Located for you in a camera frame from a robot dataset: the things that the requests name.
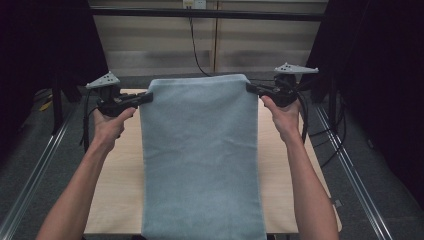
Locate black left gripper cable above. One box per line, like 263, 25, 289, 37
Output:
79, 90, 103, 153

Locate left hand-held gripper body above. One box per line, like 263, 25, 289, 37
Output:
85, 71, 132, 118

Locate black curtain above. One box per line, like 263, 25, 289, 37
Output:
299, 0, 424, 209
0, 0, 115, 164

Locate black wall socket cable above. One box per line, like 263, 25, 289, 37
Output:
187, 7, 278, 83

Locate white wall socket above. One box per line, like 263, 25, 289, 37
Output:
181, 0, 208, 10

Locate person's right hand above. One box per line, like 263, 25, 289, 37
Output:
259, 94, 301, 144

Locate yellow object on floor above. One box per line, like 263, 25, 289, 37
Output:
38, 99, 54, 113

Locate person's left hand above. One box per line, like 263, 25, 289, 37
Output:
91, 106, 138, 153

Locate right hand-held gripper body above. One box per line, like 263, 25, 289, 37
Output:
266, 62, 320, 108

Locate grey-blue towel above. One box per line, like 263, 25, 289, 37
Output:
138, 73, 268, 240

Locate black metal crossbar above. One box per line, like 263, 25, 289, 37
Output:
89, 7, 324, 23

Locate black metal stand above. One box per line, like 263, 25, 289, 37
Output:
50, 74, 65, 135
327, 74, 338, 132

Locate black floor cables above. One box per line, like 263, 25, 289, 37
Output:
307, 98, 348, 169

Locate aluminium floor rail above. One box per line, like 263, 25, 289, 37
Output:
0, 108, 78, 240
314, 103, 395, 240

